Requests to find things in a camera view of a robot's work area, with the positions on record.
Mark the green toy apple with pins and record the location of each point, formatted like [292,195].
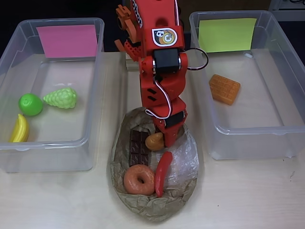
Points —
[30,105]

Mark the orange toy croissant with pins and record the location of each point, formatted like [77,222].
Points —
[153,143]

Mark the yellow-green paper label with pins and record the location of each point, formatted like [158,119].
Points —
[226,35]

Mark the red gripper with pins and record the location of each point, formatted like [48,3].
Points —
[174,120]

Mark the clear plastic film sheet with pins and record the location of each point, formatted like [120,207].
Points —
[186,162]

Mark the pale green toy grapes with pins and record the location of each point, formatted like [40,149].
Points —
[62,97]

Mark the red robot arm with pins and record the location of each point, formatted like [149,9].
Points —
[169,86]

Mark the brown toy chocolate bar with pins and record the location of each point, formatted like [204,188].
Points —
[137,148]

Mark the clear plastic bin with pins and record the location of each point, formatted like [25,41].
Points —
[250,119]
[62,128]

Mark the red toy chili pepper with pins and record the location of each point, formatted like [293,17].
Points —
[162,174]

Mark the wooden base block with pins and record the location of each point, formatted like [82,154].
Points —
[132,65]

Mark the pink paper label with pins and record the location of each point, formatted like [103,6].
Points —
[66,41]

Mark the yellow toy banana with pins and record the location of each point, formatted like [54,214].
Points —
[20,130]

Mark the orange toy waffle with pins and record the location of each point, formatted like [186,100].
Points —
[224,89]

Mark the crumpled brown paper bag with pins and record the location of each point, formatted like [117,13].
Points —
[155,210]

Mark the orange printed clamp part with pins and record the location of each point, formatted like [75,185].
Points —
[131,28]

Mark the orange toy doughnut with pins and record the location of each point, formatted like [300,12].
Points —
[129,181]

